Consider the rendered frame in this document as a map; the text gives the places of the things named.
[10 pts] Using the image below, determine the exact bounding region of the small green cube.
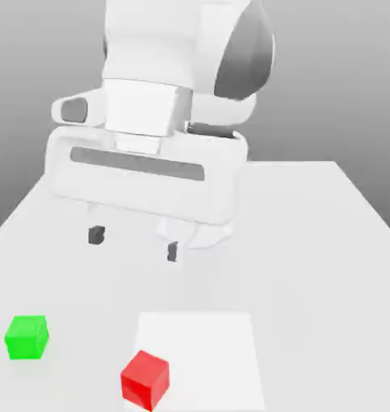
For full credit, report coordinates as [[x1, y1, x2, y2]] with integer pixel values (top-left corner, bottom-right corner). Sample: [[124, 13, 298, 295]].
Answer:
[[3, 315, 51, 361]]

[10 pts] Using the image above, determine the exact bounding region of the small red cube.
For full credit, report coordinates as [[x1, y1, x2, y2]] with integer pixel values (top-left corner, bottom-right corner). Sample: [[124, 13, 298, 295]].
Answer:
[[120, 349, 170, 412]]

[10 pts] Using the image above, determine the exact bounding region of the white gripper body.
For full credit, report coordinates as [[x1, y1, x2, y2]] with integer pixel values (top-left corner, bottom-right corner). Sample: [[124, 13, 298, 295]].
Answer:
[[44, 125, 249, 226]]

